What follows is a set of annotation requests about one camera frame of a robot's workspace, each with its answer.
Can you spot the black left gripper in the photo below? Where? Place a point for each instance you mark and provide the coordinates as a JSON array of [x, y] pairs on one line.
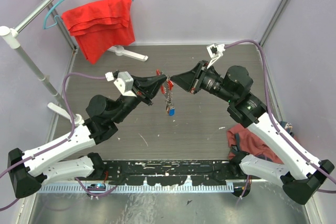
[[146, 88]]

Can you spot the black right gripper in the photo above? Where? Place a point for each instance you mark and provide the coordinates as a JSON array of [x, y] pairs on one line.
[[191, 81]]

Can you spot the metal key organizer red handle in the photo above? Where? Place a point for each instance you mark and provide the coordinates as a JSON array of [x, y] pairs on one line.
[[166, 90]]

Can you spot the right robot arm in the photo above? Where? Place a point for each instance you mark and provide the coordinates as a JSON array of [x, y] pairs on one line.
[[301, 174]]

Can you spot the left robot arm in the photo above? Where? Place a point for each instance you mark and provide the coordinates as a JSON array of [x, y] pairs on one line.
[[27, 168]]

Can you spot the blue key tag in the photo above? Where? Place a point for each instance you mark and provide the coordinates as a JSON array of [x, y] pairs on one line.
[[171, 111]]

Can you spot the red cloth on hanger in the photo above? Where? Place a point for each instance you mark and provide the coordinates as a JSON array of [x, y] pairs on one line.
[[99, 25]]

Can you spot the crumpled maroon shirt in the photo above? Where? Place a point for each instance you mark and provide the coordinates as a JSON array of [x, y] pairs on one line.
[[241, 139]]

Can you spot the white clothes rack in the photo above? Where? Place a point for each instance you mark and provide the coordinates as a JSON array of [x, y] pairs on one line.
[[23, 97]]

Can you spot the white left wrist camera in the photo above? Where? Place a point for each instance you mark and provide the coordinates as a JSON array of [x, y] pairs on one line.
[[123, 82]]

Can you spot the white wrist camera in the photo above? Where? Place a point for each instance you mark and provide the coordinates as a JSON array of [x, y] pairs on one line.
[[123, 82], [215, 52]]

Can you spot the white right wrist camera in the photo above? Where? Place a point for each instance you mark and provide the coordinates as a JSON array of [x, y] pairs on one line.
[[215, 52]]

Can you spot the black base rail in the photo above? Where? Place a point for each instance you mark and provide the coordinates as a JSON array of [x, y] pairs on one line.
[[168, 172]]

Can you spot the slotted cable duct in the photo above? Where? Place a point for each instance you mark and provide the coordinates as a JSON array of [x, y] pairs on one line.
[[125, 189]]

